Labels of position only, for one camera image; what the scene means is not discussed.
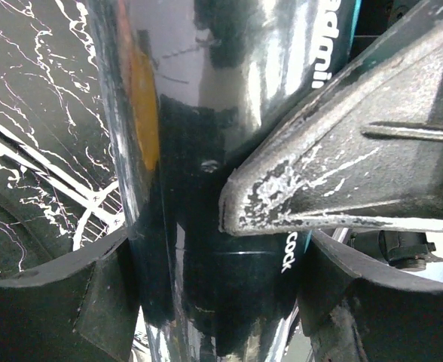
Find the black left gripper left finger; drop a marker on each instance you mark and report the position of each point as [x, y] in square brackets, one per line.
[82, 306]

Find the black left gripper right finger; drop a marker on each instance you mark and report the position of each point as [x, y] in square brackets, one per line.
[354, 308]

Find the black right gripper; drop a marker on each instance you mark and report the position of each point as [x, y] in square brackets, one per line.
[367, 151]

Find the black shuttlecock tube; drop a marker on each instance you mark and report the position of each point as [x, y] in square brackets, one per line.
[190, 89]

